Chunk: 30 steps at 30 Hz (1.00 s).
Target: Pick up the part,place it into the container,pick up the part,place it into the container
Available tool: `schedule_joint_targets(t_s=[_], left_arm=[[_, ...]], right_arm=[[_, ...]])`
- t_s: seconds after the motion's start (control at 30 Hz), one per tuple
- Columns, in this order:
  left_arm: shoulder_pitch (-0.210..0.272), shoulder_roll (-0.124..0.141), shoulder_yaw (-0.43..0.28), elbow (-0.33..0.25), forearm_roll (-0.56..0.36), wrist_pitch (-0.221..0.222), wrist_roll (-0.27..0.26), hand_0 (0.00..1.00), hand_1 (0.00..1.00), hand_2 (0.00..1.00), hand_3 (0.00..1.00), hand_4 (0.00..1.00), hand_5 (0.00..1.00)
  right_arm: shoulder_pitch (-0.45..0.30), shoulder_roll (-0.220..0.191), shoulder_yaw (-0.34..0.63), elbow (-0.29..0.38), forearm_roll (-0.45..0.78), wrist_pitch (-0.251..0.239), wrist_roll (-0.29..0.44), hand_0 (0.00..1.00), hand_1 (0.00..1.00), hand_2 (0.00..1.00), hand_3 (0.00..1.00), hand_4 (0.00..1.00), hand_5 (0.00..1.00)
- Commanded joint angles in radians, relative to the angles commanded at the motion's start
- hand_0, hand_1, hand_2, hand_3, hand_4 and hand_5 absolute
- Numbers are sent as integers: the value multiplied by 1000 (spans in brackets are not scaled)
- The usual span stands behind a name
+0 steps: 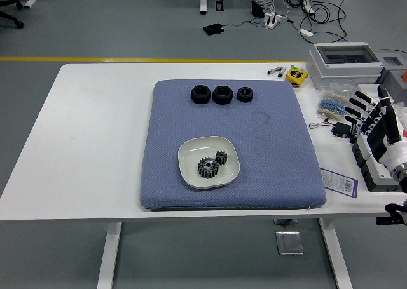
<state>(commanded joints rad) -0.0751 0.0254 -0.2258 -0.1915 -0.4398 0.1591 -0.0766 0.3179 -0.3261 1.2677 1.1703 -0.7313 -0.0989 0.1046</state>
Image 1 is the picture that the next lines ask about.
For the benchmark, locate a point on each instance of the small black bracket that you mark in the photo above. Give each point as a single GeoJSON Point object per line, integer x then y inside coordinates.
{"type": "Point", "coordinates": [219, 5]}

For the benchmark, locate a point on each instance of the black table control panel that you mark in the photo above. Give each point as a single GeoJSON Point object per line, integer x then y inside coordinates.
{"type": "Point", "coordinates": [381, 221]}

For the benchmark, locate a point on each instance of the grey enclosure with clear lid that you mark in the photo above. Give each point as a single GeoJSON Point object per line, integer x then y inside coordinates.
{"type": "Point", "coordinates": [318, 70]}

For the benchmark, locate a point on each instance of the small black hex nut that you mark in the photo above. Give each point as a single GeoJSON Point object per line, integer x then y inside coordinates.
{"type": "Point", "coordinates": [240, 98]}

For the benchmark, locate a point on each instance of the black office chair base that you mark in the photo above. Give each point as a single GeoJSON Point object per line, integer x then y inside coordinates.
{"type": "Point", "coordinates": [19, 24]}

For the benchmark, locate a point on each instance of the large black hex nut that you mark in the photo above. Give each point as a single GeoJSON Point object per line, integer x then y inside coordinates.
{"type": "Point", "coordinates": [217, 99]}
{"type": "Point", "coordinates": [195, 98]}

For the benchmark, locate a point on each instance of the large dark metal gear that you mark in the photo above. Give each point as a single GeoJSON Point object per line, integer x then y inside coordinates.
{"type": "Point", "coordinates": [206, 173]}

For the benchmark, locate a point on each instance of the grey box with orange button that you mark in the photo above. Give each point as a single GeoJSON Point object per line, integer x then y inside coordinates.
{"type": "Point", "coordinates": [392, 76]}

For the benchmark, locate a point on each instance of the white power adapter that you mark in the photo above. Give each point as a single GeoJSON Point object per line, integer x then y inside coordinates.
{"type": "Point", "coordinates": [306, 33]}

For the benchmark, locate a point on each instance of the blue-grey quilted mat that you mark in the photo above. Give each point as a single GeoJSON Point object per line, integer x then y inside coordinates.
{"type": "Point", "coordinates": [270, 190]}

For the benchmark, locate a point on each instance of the white grey control box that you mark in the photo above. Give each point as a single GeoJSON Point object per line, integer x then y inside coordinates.
{"type": "Point", "coordinates": [378, 178]}

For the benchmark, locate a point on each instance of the small dark metal gear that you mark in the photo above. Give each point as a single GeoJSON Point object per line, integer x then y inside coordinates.
{"type": "Point", "coordinates": [222, 157]}

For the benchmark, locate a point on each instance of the crumpled clear plastic bags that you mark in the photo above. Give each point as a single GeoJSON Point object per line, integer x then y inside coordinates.
{"type": "Point", "coordinates": [401, 109]}

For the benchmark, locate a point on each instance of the black box with plugs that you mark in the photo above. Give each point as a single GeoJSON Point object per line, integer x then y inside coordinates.
{"type": "Point", "coordinates": [257, 9]}

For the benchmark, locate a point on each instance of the small green object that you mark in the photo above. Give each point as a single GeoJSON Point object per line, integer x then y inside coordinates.
{"type": "Point", "coordinates": [295, 67]}

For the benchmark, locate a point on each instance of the white power strip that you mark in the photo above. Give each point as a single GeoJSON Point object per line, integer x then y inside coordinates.
{"type": "Point", "coordinates": [273, 19]}

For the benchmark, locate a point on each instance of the silver black marker pen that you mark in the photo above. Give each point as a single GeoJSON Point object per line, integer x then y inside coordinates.
{"type": "Point", "coordinates": [276, 70]}

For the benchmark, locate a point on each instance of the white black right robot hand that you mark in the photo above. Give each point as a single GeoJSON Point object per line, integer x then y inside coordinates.
{"type": "Point", "coordinates": [392, 152]}

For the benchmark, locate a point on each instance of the white label card purple edge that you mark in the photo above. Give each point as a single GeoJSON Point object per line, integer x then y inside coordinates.
{"type": "Point", "coordinates": [337, 181]}

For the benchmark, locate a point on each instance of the metal floor plate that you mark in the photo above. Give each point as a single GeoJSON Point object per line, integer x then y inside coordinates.
{"type": "Point", "coordinates": [288, 242]}

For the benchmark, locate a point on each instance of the small white box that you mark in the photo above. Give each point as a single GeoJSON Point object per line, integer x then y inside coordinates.
{"type": "Point", "coordinates": [369, 90]}

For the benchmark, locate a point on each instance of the yellow tape measure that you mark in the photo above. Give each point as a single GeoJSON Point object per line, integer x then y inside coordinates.
{"type": "Point", "coordinates": [296, 77]}

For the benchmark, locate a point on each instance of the white table leg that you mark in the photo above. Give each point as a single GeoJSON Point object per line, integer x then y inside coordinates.
{"type": "Point", "coordinates": [334, 254]}
{"type": "Point", "coordinates": [108, 257]}

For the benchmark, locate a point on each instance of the black flat device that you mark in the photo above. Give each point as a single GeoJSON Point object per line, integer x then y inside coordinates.
{"type": "Point", "coordinates": [213, 29]}

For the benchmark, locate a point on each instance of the blue resistor tape bundle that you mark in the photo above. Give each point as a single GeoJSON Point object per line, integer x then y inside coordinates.
{"type": "Point", "coordinates": [330, 106]}

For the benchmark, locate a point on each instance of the white square dish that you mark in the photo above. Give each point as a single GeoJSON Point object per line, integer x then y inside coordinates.
{"type": "Point", "coordinates": [190, 162]}

